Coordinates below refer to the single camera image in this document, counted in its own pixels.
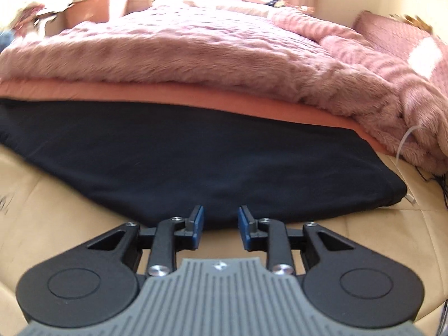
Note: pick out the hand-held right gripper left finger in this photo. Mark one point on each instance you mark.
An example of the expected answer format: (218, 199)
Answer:
(197, 226)

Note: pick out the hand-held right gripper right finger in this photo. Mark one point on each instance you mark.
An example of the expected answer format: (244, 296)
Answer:
(244, 229)

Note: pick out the black pants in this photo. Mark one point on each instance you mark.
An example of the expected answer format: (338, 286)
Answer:
(175, 168)

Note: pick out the salmon pink bed sheet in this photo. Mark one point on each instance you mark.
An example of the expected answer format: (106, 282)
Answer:
(175, 92)

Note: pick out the beige leather bed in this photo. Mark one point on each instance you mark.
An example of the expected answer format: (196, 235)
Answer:
(52, 217)

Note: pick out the pink fluffy blanket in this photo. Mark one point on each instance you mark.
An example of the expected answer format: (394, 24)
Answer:
(210, 49)

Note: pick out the pink pillow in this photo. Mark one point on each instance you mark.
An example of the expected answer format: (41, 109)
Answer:
(392, 38)

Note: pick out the pink plastic storage box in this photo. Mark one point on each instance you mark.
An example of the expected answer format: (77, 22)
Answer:
(87, 10)

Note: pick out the brown plush toy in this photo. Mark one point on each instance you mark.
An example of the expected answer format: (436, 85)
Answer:
(416, 21)

